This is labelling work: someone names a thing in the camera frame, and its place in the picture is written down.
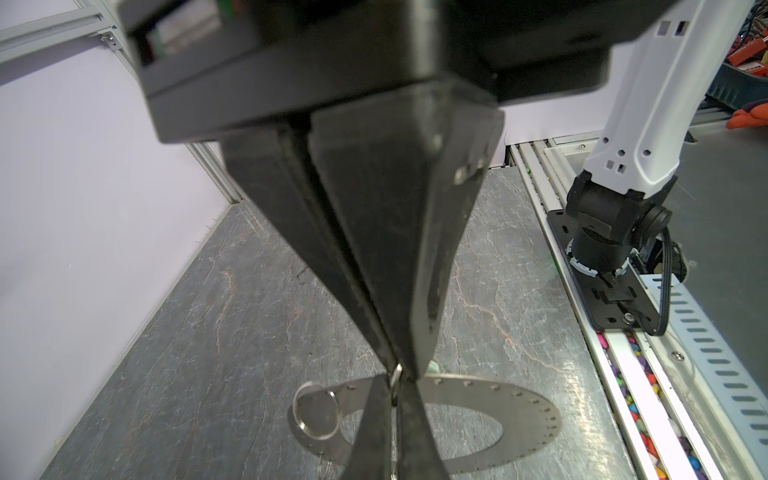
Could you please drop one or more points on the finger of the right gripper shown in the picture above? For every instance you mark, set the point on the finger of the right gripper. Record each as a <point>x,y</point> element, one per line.
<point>402,170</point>
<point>273,166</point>

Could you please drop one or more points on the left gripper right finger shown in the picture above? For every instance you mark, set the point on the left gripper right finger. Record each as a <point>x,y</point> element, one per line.
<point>417,453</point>

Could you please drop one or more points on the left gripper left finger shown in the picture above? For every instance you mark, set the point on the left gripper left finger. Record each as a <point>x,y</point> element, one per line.
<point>371,456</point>

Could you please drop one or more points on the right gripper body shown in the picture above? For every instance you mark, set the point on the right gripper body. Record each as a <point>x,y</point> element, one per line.
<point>213,68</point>

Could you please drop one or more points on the large toothed metal keyring disc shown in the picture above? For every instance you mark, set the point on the large toothed metal keyring disc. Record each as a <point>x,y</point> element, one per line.
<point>478,424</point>

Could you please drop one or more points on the key with white-green tag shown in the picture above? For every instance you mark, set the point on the key with white-green tag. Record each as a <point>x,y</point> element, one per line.
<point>433,369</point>

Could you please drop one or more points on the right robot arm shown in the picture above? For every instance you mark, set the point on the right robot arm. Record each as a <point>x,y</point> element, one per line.
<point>617,199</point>

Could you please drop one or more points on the red and dark clutter items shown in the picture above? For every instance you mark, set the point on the red and dark clutter items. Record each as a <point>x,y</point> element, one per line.
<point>740,84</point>

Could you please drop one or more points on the aluminium frame profiles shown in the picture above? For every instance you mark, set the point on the aluminium frame profiles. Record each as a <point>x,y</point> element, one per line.
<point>36,30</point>

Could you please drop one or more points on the aluminium rail with coloured beads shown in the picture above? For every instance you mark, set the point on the aluminium rail with coloured beads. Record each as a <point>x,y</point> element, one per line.
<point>660,433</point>

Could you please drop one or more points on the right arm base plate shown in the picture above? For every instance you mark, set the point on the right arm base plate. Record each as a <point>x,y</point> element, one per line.
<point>636,296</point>

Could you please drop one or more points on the white slotted cable duct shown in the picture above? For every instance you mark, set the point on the white slotted cable duct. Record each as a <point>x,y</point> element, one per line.
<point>714,400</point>

